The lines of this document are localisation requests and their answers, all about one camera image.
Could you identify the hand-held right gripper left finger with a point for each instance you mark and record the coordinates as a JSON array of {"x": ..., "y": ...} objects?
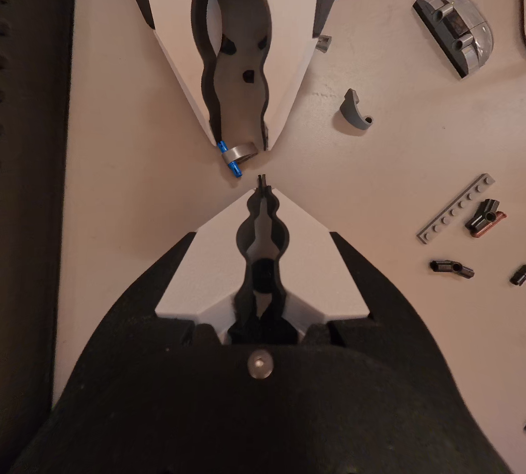
[{"x": 201, "y": 277}]

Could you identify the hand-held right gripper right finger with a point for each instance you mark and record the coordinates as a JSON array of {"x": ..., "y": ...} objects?
[{"x": 324, "y": 277}]

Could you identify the blue lego pin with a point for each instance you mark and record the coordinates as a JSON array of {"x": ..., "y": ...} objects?
[{"x": 230, "y": 159}]

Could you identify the black lego wheel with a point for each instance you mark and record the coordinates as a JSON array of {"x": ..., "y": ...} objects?
[{"x": 263, "y": 275}]

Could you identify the black angled lego connector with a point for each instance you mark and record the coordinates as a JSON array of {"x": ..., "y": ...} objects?
[{"x": 452, "y": 268}]

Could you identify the grey lego arch piece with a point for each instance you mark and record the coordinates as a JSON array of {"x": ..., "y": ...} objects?
[{"x": 354, "y": 112}]

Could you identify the long grey lego plate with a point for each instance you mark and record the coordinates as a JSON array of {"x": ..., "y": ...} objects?
[{"x": 456, "y": 209}]

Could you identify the grey curved lego assembly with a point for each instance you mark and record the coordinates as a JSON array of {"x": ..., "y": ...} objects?
[{"x": 452, "y": 32}]

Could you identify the black and brown lego piece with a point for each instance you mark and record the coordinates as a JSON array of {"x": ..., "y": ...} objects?
[{"x": 485, "y": 217}]

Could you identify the short black lego pin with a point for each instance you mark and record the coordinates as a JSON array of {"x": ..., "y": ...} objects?
[{"x": 518, "y": 275}]

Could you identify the black perforated office chair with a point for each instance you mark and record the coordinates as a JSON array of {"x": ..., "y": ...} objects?
[{"x": 33, "y": 194}]

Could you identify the small grey lego bracket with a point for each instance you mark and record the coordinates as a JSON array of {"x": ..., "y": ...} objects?
[{"x": 324, "y": 43}]

